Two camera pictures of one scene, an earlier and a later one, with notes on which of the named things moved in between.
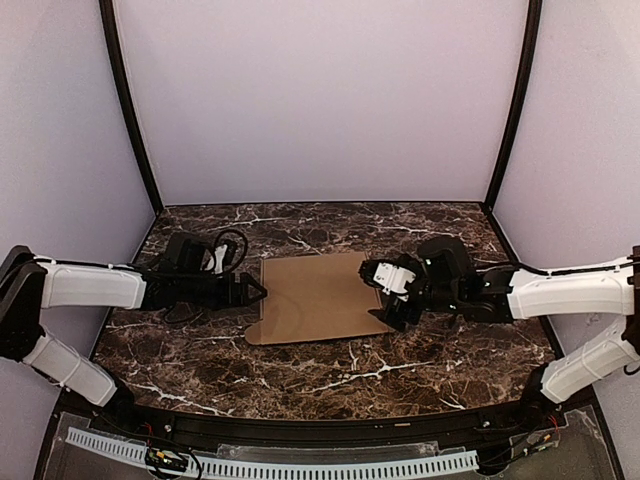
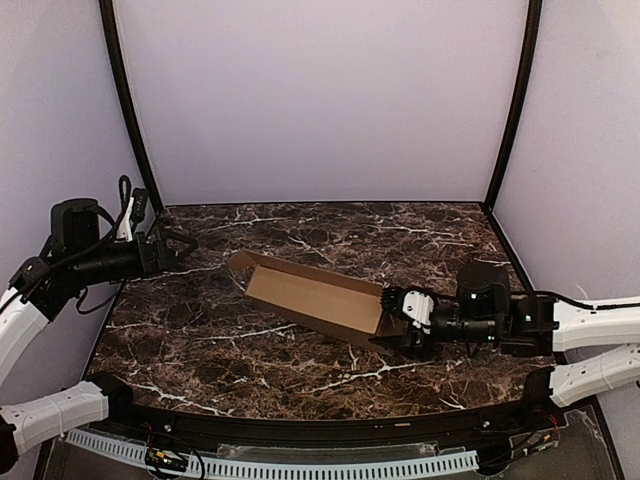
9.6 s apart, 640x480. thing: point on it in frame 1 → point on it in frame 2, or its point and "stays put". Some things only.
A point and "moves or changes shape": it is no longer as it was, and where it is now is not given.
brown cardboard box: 313,297 moves or changes shape
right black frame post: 530,48 stays put
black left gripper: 235,290 → 150,256
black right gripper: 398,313 → 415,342
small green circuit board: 165,458 stays put
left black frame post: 109,23 stays put
